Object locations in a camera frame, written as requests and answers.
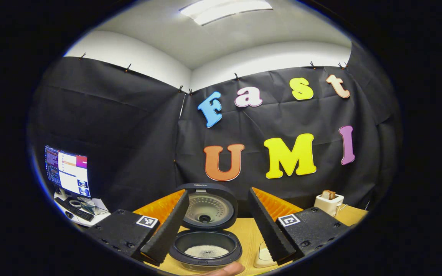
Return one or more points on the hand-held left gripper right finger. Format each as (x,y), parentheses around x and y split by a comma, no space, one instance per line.
(271,230)

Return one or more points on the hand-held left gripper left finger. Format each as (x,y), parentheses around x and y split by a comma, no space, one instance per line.
(167,230)

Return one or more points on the clear container of rice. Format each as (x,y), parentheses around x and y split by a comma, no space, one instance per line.
(263,257)

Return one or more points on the white rice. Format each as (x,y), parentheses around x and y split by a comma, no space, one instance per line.
(207,251)

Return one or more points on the dark grey rice cooker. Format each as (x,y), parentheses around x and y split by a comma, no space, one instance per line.
(213,199)

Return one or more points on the white toaster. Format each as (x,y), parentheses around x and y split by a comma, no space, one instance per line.
(328,205)

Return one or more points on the bread slice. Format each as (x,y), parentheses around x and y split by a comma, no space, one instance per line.
(328,194)

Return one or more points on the white side table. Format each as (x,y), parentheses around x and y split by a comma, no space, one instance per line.
(100,212)

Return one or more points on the crumpled greenish wrapper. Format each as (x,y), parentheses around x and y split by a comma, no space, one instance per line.
(87,207)

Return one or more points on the black keyboard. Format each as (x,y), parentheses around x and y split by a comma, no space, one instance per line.
(75,210)

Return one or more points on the black backdrop cloth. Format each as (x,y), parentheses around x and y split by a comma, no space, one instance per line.
(129,134)

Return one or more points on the computer monitor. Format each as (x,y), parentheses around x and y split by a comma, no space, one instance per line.
(67,170)

